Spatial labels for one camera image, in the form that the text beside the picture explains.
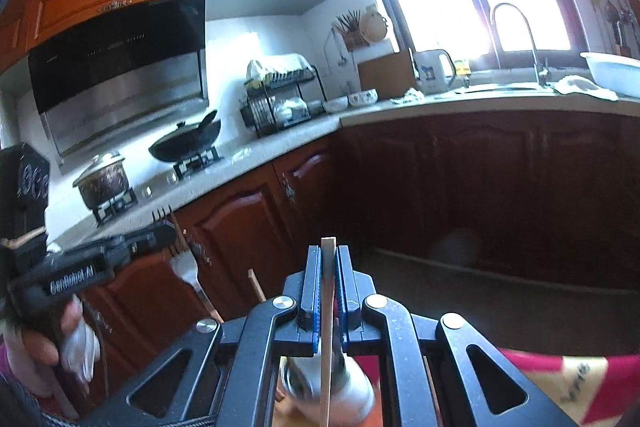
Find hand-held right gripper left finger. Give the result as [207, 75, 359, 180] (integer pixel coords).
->
[87, 244, 326, 427]

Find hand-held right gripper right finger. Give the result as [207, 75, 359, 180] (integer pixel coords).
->
[334, 245, 576, 427]

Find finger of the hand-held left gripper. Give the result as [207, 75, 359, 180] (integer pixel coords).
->
[106, 222, 177, 274]

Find wooden chopstick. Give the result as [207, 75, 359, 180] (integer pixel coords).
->
[247, 268, 268, 305]
[319, 237, 338, 427]

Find metal fork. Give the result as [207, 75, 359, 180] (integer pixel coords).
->
[151, 206, 223, 323]

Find white insulated steel jar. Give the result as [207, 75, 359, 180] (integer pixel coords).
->
[277, 352, 377, 427]

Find person's left forearm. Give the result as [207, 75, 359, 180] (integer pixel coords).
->
[0, 369, 81, 427]

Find person's left hand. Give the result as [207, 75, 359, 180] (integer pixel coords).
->
[0, 296, 102, 420]

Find steel pot on stove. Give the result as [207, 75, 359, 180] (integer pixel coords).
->
[72, 151, 132, 210]

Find gas stove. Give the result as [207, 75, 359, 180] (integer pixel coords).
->
[90, 146, 224, 228]

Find black wok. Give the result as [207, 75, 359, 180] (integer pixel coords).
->
[148, 109, 222, 164]

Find speckled stone countertop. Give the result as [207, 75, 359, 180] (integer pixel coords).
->
[47, 82, 640, 253]

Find range hood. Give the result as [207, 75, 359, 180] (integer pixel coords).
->
[27, 0, 211, 158]

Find dark wooden base cabinets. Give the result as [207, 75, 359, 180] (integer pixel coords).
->
[65, 107, 640, 408]

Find patterned white bowl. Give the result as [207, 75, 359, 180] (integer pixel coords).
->
[348, 89, 378, 108]

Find small crumpled rag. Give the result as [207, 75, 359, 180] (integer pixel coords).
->
[390, 88, 426, 104]

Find wooden cutting board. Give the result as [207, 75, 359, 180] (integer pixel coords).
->
[357, 50, 418, 100]

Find hanging metal ladle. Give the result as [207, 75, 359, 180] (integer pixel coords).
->
[325, 27, 347, 68]

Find white electric kettle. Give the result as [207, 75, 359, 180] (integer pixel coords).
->
[415, 49, 458, 95]

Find steel sink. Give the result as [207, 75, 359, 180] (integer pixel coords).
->
[434, 83, 557, 100]

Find curved metal faucet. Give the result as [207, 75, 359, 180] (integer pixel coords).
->
[491, 3, 551, 85]

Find white dishcloth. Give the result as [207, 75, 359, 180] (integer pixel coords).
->
[554, 75, 621, 102]

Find white plastic basin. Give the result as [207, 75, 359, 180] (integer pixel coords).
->
[580, 52, 640, 98]

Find black cable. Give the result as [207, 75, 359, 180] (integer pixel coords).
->
[96, 321, 111, 404]

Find black wire dish rack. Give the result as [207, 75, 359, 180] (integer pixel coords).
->
[239, 64, 328, 138]

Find wall chopstick holder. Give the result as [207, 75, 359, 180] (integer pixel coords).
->
[332, 9, 366, 52]

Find beige round wall hanging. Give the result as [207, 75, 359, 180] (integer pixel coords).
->
[361, 5, 390, 42]

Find wall rail with hanging utensils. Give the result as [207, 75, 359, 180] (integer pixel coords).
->
[555, 0, 640, 58]

